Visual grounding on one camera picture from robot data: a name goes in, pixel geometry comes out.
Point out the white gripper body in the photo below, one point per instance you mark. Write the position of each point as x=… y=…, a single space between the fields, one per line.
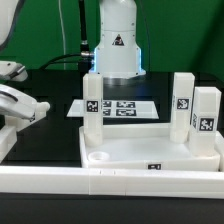
x=16 y=103

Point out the white desk top tray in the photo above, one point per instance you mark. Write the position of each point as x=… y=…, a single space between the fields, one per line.
x=143 y=146

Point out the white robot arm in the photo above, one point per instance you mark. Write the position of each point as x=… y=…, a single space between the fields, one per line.
x=117 y=57

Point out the fiducial marker sheet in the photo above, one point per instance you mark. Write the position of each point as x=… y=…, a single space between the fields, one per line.
x=119 y=109

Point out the white U-shaped fence frame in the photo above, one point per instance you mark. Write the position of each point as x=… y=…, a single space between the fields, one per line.
x=105 y=181

